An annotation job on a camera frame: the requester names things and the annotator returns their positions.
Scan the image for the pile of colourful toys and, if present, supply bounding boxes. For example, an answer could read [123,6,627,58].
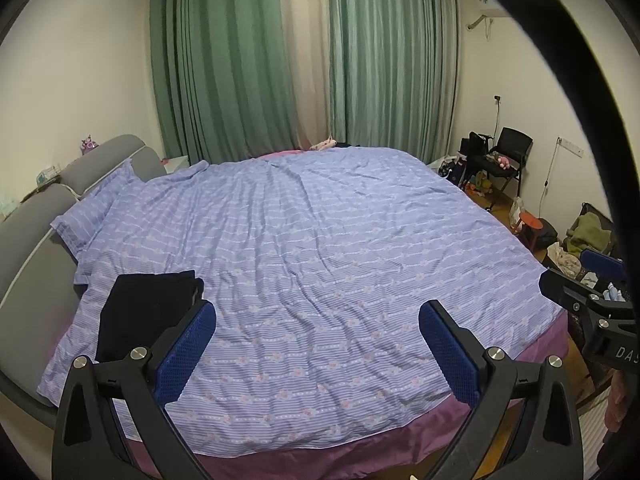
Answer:
[462,167,494,197]

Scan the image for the beige sheer curtain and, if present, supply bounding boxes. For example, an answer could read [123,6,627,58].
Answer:
[277,0,334,152]

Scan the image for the open dark suitcase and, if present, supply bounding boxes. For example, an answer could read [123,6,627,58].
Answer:
[562,202,619,282]

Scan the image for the white air conditioner pipe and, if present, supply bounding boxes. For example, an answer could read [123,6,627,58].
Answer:
[467,10,501,39]

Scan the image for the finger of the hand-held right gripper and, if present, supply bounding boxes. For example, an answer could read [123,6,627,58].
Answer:
[580,247,629,286]
[539,269,626,342]

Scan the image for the purple striped pillow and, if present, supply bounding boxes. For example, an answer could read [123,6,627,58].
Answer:
[50,157,211,262]

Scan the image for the black folding chair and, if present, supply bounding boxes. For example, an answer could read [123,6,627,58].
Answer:
[482,127,534,211]

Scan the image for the white cable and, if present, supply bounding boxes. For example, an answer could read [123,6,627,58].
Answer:
[539,147,559,217]

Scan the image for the beige cloth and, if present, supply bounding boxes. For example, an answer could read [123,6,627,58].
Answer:
[546,242,582,277]

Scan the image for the green curtain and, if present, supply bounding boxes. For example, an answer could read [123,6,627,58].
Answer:
[149,0,301,166]
[327,0,458,166]

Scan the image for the orange stool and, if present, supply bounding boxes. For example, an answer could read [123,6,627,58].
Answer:
[517,211,544,250]

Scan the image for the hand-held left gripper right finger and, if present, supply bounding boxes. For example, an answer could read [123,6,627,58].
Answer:
[419,300,585,480]

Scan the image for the green cloth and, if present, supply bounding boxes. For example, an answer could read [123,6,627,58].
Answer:
[565,212,609,257]

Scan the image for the purple striped duvet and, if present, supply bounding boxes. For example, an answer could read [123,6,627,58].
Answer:
[37,146,566,448]

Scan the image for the thick black cable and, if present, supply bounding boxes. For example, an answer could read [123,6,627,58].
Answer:
[450,0,640,281]

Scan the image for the black pants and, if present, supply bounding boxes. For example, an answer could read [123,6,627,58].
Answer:
[95,270,206,364]

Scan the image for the black bag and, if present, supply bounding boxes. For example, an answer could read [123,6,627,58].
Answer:
[459,131,494,157]

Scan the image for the person's right hand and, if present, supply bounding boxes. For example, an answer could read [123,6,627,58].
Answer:
[602,371,634,434]

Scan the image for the white air conditioner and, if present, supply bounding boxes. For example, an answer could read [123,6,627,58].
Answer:
[475,0,512,19]

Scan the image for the grey padded headboard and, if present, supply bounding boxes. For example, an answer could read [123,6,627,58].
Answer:
[0,134,168,402]

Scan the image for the magenta bed sheet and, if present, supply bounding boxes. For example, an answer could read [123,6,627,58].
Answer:
[112,330,572,480]

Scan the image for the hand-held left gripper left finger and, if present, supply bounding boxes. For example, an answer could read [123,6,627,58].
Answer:
[51,300,217,480]

